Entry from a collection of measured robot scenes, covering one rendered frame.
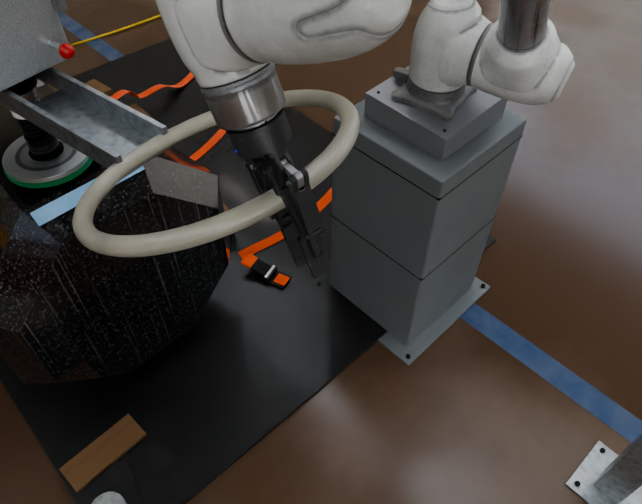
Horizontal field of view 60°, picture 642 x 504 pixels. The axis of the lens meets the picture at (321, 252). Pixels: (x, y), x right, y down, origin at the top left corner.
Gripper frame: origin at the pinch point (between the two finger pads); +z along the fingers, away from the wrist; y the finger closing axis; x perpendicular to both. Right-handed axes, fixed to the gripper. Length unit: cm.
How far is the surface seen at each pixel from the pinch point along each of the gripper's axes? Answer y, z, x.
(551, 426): 20, 125, -65
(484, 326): 57, 111, -78
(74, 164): 84, -3, 15
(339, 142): 2.3, -10.4, -11.6
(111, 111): 60, -15, 5
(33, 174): 86, -5, 24
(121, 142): 53, -11, 7
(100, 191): 36.2, -9.5, 17.0
